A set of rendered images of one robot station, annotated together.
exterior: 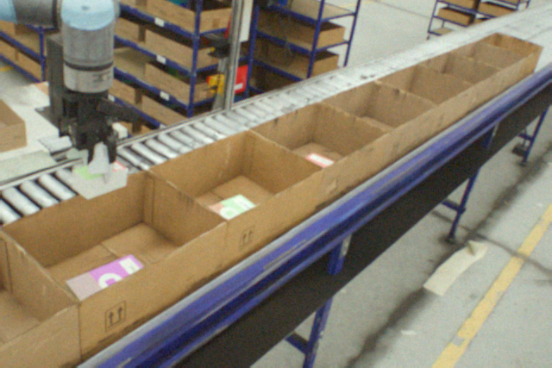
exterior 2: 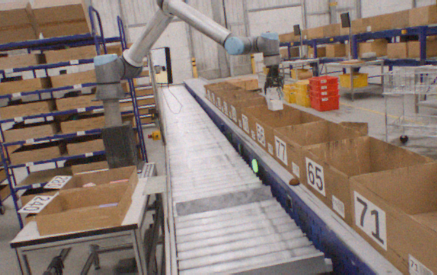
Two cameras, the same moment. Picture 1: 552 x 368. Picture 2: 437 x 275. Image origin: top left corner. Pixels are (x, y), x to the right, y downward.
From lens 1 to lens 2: 2.03 m
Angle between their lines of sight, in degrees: 42
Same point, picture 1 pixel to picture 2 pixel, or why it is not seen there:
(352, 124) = (248, 102)
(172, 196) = (272, 118)
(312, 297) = not seen: hidden behind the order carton
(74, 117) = (275, 76)
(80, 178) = (277, 102)
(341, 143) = not seen: hidden behind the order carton
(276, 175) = not seen: hidden behind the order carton
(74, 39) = (276, 44)
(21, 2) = (245, 43)
